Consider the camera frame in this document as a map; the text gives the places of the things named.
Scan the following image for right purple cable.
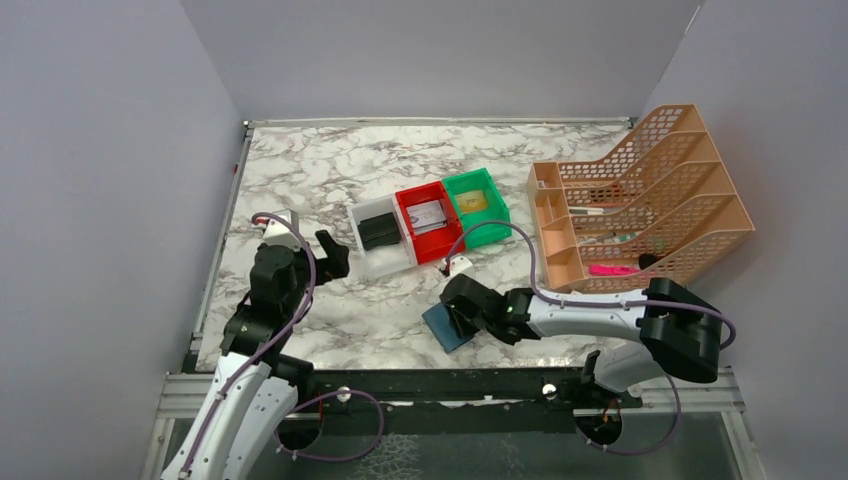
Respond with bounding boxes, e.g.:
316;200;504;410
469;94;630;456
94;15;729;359
445;219;738;351

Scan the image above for white plastic bin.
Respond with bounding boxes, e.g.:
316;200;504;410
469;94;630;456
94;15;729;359
348;194;417;279

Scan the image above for red plastic bin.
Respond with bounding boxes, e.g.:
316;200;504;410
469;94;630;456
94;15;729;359
395;181;463;265

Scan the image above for pens in organizer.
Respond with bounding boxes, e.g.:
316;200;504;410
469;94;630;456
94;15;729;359
569;206;639;245

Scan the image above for stack of cards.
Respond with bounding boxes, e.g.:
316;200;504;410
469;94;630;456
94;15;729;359
406;200;447;235

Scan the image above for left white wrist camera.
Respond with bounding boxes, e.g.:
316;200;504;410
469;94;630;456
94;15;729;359
262;209;301;250

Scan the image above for blue card holder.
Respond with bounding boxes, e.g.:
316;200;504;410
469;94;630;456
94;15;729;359
421;303;476;354

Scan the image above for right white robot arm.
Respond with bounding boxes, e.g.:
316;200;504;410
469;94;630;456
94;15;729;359
439;274;724;396

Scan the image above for pink marker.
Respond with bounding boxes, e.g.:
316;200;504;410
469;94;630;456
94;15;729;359
588;264;641;277

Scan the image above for black wallet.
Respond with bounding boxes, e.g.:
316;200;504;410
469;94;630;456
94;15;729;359
357;212;402;251

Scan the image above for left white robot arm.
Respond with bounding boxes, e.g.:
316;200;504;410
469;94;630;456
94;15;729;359
160;230;350;479

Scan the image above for purple cable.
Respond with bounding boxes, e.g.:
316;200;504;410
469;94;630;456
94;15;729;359
445;219;738;351
178;211;319;478

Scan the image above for gold card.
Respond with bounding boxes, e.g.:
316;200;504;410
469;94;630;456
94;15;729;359
454;189;489;215

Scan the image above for green plastic bin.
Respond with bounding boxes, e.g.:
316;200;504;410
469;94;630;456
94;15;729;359
442;168;512;249

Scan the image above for black mounting rail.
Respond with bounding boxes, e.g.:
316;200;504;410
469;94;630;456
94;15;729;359
276;367;642;447

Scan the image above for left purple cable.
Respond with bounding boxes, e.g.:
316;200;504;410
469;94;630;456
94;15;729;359
178;211;319;478

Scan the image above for orange file organizer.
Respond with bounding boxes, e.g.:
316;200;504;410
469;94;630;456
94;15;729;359
526;104;755;294

